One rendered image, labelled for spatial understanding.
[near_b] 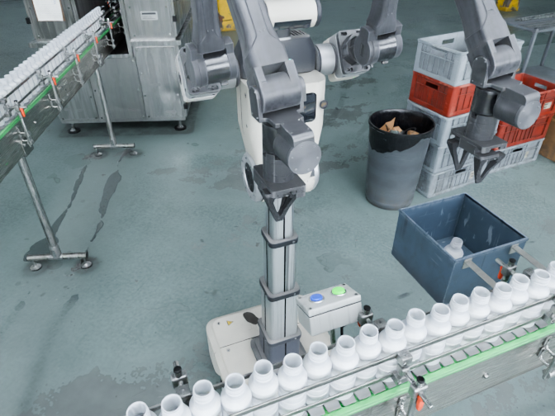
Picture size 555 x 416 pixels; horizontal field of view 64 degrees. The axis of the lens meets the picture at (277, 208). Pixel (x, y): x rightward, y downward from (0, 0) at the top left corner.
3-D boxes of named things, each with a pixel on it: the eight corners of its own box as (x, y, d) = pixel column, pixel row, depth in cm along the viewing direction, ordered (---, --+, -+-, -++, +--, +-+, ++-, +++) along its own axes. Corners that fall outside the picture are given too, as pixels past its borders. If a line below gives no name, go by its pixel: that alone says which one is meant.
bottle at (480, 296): (467, 327, 114) (485, 281, 104) (482, 346, 109) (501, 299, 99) (447, 332, 112) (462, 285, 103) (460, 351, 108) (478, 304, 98)
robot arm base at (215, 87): (220, 92, 117) (211, 45, 116) (227, 85, 109) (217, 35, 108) (187, 96, 114) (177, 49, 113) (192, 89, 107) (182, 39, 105)
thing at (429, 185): (427, 199, 342) (433, 174, 329) (392, 175, 371) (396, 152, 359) (483, 180, 365) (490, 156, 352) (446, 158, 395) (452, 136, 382)
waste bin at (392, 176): (379, 220, 319) (392, 139, 283) (348, 189, 354) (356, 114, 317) (431, 206, 333) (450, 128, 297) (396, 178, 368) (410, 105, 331)
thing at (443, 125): (440, 148, 316) (447, 119, 303) (401, 126, 345) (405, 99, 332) (498, 130, 340) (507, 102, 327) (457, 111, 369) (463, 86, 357)
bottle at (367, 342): (376, 371, 103) (386, 323, 94) (372, 393, 99) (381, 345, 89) (350, 363, 105) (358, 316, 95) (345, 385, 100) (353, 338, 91)
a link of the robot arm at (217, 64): (214, 51, 109) (192, 55, 108) (222, 38, 100) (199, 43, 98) (224, 88, 111) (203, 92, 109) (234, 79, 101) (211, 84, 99)
